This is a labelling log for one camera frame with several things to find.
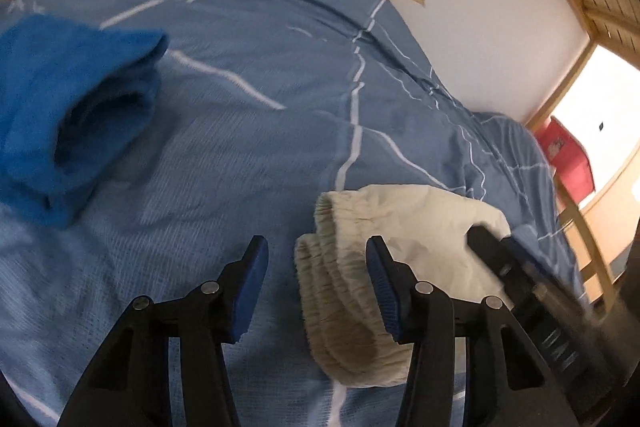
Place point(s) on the cream white pants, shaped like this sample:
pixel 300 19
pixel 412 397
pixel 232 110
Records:
pixel 350 302

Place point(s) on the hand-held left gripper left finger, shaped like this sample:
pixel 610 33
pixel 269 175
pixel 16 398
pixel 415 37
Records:
pixel 252 279

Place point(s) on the blue checked duvet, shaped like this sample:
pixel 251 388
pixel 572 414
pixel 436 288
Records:
pixel 280 117

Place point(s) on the wooden ladder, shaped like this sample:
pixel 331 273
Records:
pixel 587 247

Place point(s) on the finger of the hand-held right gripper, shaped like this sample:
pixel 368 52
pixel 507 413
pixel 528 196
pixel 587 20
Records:
pixel 487 243

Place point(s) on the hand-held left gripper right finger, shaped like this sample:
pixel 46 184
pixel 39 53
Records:
pixel 382 282

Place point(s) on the blue folded towel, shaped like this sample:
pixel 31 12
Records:
pixel 65 117

